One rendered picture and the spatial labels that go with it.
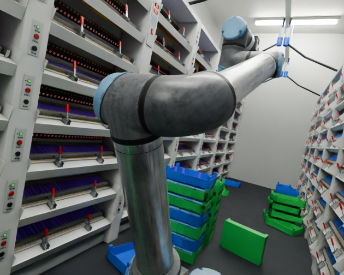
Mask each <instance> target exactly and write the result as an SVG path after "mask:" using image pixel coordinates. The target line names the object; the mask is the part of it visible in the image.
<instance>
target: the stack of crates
mask: <svg viewBox="0 0 344 275"><path fill-rule="evenodd" d="M224 182H225V178H223V179H222V181H219V180H216V183H215V188H214V191H213V197H212V202H211V207H210V212H209V217H208V220H207V226H206V231H205V236H204V241H203V245H206V246H208V245H209V243H210V241H211V239H212V238H213V235H214V231H215V226H216V221H217V216H218V211H219V207H220V203H221V197H222V192H223V187H224Z"/></svg>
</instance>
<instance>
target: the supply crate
mask: <svg viewBox="0 0 344 275"><path fill-rule="evenodd" d="M179 165H180V163H176V166H177V171H174V169H175V167H171V168H170V165H167V166H166V169H165V171H166V177H167V178H170V179H173V180H177V181H180V182H184V183H187V184H191V185H194V186H197V187H201V188H204V189H208V190H209V189H210V188H211V187H212V186H214V185H215V183H216V178H217V173H216V172H214V175H209V174H205V173H202V172H201V177H200V178H199V177H198V173H199V172H198V171H194V170H190V169H187V168H185V173H184V174H183V173H182V169H183V168H182V167H179Z"/></svg>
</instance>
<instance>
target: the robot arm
mask: <svg viewBox="0 0 344 275"><path fill-rule="evenodd" d="M221 32H222V37H223V44H222V49H221V55H220V61H219V64H218V71H217V72H216V71H212V70H205V71H200V72H198V73H194V74H184V75H152V74H137V73H132V72H124V73H113V74H110V75H108V76H107V77H105V78H104V79H103V80H102V81H101V82H100V84H99V86H98V88H97V89H96V91H95V94H94V98H93V109H94V113H95V115H96V117H97V118H98V119H99V120H100V121H101V122H102V123H103V124H105V125H108V126H109V130H110V135H111V140H112V142H113V143H114V148H115V153H116V159H117V164H118V169H119V173H120V179H121V184H122V189H123V194H124V200H125V203H126V209H127V214H128V220H129V225H130V229H131V234H132V239H133V245H134V250H135V255H134V256H133V257H132V259H131V261H130V262H129V264H130V266H129V267H128V268H127V269H126V272H125V275H221V274H220V273H219V272H217V271H215V270H212V269H209V268H201V269H199V268H197V269H195V270H193V271H190V270H188V269H186V268H184V267H182V266H181V264H180V257H179V255H178V253H177V251H176V250H175V249H174V248H173V244H172V237H171V225H170V213H169V201H168V190H167V178H166V171H165V159H164V147H163V137H170V138H172V137H184V136H192V135H198V134H202V133H207V132H209V131H212V130H214V129H217V128H219V127H220V126H222V125H223V124H225V123H226V121H228V120H229V119H230V118H231V117H232V115H233V113H234V111H235V108H236V104H237V103H238V102H239V101H241V100H242V99H243V98H244V97H245V96H247V95H248V94H250V93H251V92H252V91H253V90H254V89H256V88H257V87H258V86H259V85H261V84H262V83H263V82H264V81H265V80H267V79H269V78H273V79H275V78H279V77H280V76H281V73H282V68H283V61H284V53H283V52H278V51H259V48H257V50H256V47H257V44H258V45H259V42H260V39H259V38H258V36H254V35H253V34H252V32H251V30H250V29H249V27H248V25H247V22H246V21H245V20H244V19H243V18H241V17H239V16H233V17H230V18H229V19H227V20H226V21H225V23H224V24H223V26H222V29H221Z"/></svg>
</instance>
